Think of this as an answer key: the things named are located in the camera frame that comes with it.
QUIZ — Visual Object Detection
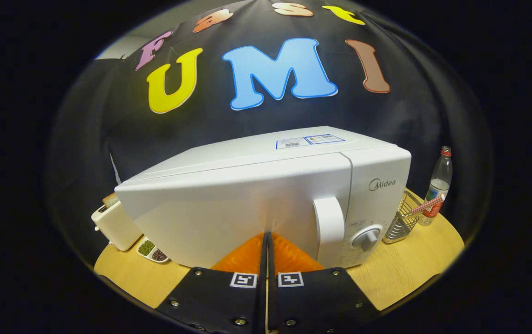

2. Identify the wire mesh basket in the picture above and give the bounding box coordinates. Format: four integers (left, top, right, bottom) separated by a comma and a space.
382, 189, 427, 244

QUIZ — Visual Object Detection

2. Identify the white divided bean dish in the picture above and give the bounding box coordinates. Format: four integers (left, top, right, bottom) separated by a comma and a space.
136, 237, 170, 264

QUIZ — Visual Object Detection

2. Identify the clear bottle red label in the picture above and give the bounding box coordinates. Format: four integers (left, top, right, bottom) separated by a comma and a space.
418, 146, 453, 226

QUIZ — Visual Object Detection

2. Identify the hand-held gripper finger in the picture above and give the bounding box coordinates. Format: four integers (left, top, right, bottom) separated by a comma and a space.
156, 232, 267, 334
267, 232, 382, 334

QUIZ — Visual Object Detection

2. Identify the white microwave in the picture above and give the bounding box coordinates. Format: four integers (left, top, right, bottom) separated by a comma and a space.
114, 126, 412, 270

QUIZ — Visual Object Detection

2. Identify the white toaster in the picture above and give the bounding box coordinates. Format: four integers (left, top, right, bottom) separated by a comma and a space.
91, 199, 143, 252

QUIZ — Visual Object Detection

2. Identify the red striped straw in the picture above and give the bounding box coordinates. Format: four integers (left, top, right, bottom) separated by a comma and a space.
410, 194, 446, 215

